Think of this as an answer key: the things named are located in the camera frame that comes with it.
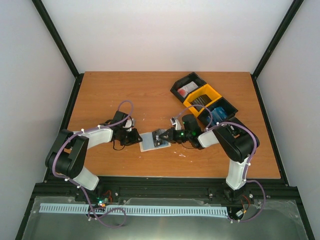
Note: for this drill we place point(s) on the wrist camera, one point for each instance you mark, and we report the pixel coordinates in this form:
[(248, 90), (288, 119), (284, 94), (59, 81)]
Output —
[(130, 123), (175, 123)]

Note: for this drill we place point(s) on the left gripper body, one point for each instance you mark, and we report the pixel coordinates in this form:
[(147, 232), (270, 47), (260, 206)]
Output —
[(124, 138)]

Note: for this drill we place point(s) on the black aluminium rail base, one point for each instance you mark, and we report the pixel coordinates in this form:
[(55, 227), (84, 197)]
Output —
[(208, 190)]

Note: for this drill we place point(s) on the beige card holder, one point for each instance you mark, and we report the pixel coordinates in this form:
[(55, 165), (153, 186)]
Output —
[(151, 141)]

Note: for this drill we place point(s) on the right black frame post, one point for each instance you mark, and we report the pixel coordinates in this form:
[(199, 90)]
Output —
[(283, 26)]

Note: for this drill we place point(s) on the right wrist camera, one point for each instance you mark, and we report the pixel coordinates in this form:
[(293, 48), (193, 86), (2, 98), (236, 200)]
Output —
[(175, 123)]

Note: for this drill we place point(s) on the dark grey cards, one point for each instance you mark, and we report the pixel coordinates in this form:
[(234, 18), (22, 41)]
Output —
[(202, 100)]

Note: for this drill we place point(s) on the red white cards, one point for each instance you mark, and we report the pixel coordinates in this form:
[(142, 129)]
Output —
[(186, 89)]

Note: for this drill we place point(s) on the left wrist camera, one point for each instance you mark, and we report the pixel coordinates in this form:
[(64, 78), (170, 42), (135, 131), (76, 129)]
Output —
[(130, 123)]

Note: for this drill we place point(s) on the light blue cable duct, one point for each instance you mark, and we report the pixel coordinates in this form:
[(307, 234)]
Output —
[(137, 210)]

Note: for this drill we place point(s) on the left black frame post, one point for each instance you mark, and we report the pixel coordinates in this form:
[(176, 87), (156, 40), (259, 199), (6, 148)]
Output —
[(47, 20)]

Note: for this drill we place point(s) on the blue cards stack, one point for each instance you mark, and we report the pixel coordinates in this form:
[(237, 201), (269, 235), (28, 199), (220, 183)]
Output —
[(218, 115)]

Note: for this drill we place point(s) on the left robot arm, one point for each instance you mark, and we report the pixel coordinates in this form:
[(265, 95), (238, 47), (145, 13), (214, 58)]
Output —
[(66, 158)]

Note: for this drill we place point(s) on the black bin with blue cards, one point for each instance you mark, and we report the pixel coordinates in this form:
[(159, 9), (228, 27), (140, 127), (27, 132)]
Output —
[(205, 116)]

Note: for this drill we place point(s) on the small electronics board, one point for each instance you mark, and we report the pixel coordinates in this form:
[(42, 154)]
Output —
[(103, 201)]

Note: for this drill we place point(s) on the yellow bin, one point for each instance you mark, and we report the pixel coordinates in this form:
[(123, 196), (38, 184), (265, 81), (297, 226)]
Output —
[(196, 110)]

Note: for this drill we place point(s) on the black frame post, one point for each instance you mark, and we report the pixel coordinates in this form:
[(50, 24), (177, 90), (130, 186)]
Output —
[(283, 26), (47, 20)]

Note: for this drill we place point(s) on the black VIP card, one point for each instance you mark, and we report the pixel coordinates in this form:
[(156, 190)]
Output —
[(156, 141)]

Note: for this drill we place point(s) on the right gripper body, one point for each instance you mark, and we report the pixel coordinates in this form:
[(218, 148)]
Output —
[(183, 137)]

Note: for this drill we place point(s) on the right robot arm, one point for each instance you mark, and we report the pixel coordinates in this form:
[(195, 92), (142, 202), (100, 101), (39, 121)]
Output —
[(237, 141)]

